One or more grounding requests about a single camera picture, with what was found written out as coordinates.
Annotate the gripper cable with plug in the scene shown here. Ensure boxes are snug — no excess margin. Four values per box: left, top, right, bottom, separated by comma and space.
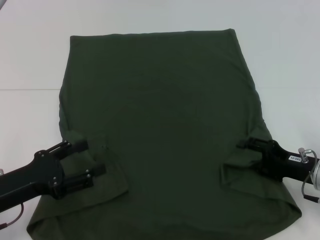
297, 147, 320, 204
0, 202, 25, 228

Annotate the dark green t-shirt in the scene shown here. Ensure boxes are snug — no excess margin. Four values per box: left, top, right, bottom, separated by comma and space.
26, 28, 302, 240

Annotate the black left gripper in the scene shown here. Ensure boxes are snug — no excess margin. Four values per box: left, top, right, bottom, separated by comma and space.
0, 139, 107, 201

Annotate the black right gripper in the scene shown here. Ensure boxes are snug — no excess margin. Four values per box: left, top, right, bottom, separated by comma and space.
236, 137, 316, 185

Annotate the right gripper cable with plug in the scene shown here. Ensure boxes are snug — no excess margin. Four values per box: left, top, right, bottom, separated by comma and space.
297, 147, 320, 204

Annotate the left gripper cable with plug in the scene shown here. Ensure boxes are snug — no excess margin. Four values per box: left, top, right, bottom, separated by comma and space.
0, 202, 25, 228

